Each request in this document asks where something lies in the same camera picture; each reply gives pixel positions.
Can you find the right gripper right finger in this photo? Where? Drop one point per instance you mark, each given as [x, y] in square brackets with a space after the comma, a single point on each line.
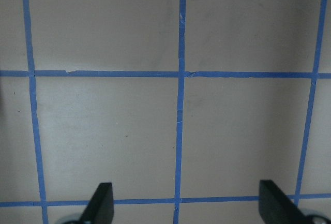
[276, 208]

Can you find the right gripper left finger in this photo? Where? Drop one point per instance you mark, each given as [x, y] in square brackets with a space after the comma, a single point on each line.
[100, 208]

